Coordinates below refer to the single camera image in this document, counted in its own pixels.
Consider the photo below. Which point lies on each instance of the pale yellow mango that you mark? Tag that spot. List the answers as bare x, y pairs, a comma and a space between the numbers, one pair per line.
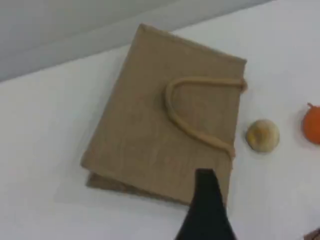
262, 135

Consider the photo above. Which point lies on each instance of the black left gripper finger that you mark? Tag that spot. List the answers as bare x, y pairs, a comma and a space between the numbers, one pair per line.
207, 210

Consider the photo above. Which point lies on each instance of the orange fruit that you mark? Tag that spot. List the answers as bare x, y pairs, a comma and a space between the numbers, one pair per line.
312, 122

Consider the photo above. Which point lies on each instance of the brown jute tote bag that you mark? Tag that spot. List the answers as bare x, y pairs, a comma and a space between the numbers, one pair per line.
162, 120

